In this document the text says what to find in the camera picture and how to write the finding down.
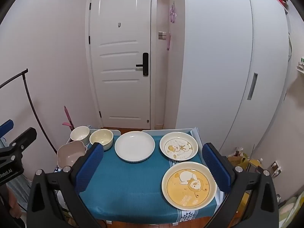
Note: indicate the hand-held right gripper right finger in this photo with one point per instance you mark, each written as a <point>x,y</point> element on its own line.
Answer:
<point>216,168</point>

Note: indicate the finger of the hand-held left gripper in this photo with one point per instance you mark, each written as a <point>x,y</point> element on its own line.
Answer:
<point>23,136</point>
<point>6,125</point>

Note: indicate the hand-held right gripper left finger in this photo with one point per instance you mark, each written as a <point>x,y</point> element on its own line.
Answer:
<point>91,163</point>

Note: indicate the pale yellow bowl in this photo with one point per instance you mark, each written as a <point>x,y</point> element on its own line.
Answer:
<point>102,136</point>

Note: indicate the white bowl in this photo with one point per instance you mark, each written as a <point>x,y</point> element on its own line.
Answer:
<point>79,133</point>

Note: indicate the yellow bear print plate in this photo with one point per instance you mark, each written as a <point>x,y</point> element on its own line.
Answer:
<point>187,190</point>

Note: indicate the white duck print plate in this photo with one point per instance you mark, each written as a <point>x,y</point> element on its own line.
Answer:
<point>178,147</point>

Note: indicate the plain white plate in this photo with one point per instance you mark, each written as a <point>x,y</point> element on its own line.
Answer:
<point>134,147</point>

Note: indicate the person's left hand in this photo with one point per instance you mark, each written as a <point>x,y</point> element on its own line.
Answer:
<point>13,201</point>

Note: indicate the grey striped cloth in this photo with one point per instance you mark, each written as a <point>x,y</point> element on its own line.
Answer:
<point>20,190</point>

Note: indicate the brown paper bag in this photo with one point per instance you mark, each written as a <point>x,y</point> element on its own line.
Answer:
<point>237,159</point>

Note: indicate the white under cloth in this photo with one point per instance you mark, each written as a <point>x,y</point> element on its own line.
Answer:
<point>197,136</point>

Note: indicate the teal patterned tablecloth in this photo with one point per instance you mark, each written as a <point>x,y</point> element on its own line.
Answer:
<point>133,185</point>

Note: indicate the white panel door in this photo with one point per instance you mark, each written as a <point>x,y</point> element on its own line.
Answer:
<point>118,95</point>

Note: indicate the pale green bedding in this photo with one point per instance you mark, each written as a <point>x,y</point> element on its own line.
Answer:
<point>291,209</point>

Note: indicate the white wardrobe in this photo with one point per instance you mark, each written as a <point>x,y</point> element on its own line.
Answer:
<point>213,76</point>

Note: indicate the purple hanging ornament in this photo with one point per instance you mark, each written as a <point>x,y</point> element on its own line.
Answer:
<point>173,13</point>

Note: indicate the white wall socket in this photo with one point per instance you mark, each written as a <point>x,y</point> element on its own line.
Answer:
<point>276,168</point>

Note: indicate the long white table rail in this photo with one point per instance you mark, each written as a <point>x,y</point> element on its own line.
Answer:
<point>166,131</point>

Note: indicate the white wall shelf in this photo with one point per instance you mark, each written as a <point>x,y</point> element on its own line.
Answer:
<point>300,67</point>

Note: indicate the grey light switch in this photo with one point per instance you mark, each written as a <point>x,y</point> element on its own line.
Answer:
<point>162,35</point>

